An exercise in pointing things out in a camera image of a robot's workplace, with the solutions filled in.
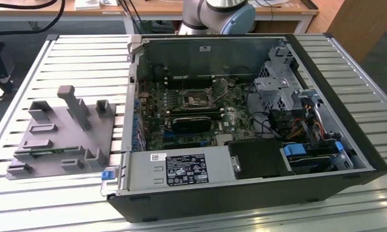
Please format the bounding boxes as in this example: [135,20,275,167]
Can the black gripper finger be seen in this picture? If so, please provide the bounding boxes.
[0,77,16,95]

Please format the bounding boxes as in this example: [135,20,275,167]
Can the CPU socket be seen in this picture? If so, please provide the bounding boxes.
[179,87,219,109]

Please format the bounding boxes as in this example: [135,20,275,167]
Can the grey parts rack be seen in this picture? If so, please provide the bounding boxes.
[5,84,117,181]

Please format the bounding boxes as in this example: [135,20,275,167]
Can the green RAM stick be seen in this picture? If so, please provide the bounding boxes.
[28,147,68,157]

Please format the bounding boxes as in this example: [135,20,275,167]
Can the wooden desk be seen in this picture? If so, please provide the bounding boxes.
[0,0,132,31]
[122,0,320,34]

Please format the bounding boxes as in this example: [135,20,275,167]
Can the silver power supply unit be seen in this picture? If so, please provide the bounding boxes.
[115,149,239,194]

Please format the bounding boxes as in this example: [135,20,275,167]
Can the black graphics card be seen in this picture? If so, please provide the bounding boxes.
[170,115,214,135]

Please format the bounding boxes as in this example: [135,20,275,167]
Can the metal locking lever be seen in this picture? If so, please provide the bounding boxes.
[183,102,218,109]

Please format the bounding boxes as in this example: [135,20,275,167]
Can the silver chipset heatsink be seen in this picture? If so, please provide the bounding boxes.
[215,134,234,146]

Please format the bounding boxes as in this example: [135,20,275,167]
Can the green motherboard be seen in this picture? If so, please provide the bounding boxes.
[135,76,259,151]

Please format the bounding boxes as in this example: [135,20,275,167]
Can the black PC case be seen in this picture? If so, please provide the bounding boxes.
[105,32,387,224]

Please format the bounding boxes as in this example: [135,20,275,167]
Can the black drive bay cover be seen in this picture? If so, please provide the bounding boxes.
[227,139,294,180]

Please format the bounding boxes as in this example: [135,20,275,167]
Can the silver metal drive cage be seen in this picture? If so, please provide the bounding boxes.
[244,46,327,146]

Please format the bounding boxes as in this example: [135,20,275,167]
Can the white papers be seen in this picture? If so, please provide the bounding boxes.
[263,0,303,8]

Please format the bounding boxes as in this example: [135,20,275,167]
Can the hard disk in blue carrier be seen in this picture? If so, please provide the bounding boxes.
[282,142,335,175]

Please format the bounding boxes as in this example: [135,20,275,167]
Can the wooden cabinet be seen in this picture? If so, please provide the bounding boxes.
[306,0,387,64]

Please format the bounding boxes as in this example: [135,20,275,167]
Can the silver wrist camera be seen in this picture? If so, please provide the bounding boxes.
[0,40,15,81]

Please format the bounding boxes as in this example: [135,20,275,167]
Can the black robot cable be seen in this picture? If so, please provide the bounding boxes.
[0,0,67,37]

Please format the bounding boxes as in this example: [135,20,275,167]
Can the coloured wire bundle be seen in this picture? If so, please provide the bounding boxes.
[286,102,330,147]

